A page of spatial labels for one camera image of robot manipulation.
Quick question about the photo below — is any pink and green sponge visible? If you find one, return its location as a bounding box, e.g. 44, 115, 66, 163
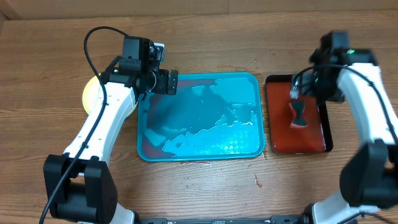
289, 100, 308, 128

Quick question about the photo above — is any yellow-green plate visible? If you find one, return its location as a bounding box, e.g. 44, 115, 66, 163
82, 77, 137, 121

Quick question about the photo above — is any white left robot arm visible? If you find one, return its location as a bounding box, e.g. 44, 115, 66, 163
39, 33, 178, 224

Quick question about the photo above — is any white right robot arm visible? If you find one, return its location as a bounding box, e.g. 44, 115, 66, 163
290, 31, 397, 223

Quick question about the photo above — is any red and black tray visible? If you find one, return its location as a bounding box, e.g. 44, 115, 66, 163
265, 75, 333, 154

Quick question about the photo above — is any teal plastic tray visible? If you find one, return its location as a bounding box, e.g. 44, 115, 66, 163
137, 72, 266, 162

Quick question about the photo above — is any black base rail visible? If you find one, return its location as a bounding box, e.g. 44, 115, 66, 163
135, 214, 313, 224

